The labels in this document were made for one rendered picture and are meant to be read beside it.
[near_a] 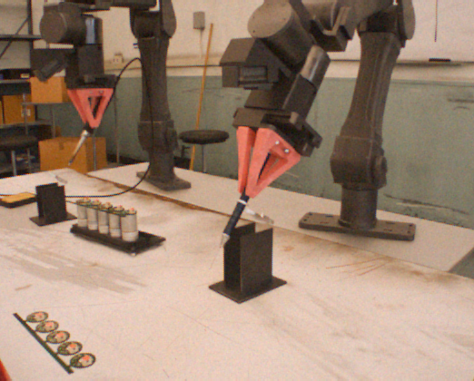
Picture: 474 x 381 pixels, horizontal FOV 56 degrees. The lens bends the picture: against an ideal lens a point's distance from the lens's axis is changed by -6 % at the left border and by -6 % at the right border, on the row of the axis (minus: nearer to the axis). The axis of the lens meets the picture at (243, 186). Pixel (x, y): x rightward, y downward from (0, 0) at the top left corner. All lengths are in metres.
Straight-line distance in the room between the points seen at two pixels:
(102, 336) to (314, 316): 0.23
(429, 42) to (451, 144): 0.66
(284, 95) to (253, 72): 0.05
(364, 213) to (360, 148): 0.11
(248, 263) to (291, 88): 0.21
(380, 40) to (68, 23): 0.53
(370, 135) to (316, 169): 2.87
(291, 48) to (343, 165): 0.28
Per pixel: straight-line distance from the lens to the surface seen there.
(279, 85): 0.57
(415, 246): 0.78
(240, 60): 0.52
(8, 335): 0.55
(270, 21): 0.55
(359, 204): 0.80
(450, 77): 3.13
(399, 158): 3.28
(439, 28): 3.14
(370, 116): 0.79
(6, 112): 5.11
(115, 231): 0.74
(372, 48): 0.84
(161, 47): 1.12
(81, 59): 0.89
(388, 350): 0.49
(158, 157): 1.15
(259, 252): 0.58
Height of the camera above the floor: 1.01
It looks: 14 degrees down
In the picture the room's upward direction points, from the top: straight up
